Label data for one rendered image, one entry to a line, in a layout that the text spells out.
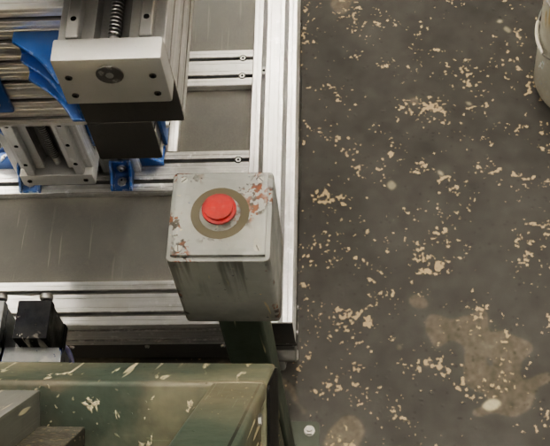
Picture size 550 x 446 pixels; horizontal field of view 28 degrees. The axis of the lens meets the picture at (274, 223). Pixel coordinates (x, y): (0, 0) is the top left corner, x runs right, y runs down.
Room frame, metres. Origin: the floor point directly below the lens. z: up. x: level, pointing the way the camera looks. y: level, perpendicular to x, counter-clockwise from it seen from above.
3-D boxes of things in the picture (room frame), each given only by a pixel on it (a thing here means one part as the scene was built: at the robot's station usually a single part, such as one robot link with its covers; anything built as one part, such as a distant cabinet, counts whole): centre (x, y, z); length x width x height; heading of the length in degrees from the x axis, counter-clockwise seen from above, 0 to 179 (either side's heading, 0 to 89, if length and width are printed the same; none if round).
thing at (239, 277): (0.66, 0.06, 0.84); 0.12 x 0.12 x 0.18; 80
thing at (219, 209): (0.66, 0.06, 0.93); 0.04 x 0.04 x 0.02
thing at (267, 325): (0.66, 0.06, 0.38); 0.06 x 0.06 x 0.75; 80
